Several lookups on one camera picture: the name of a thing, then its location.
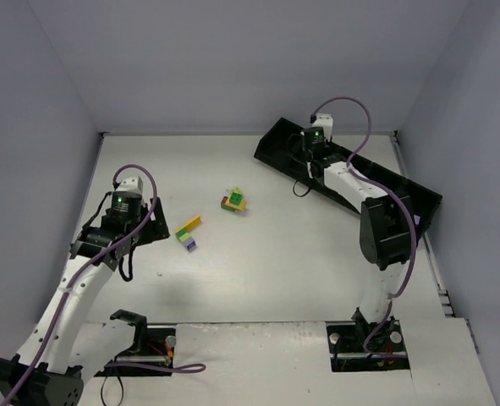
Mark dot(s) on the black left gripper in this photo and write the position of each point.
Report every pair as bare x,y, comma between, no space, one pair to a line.
157,219

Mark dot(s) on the green yellow brown lego stack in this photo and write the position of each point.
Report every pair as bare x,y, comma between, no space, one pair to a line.
235,202

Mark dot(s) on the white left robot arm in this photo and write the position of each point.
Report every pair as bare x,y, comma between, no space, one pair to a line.
48,369

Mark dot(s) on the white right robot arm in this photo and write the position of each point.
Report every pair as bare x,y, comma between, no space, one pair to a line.
387,235

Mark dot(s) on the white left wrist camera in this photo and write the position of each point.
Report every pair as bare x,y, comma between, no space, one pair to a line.
131,187

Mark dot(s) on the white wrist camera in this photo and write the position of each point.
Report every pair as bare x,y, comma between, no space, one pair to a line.
131,187
324,121

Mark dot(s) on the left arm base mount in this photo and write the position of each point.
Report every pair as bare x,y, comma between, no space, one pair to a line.
157,351

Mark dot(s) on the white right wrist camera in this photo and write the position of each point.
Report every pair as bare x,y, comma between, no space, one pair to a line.
324,121

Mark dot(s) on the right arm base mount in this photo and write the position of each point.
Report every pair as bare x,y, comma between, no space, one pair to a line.
385,351

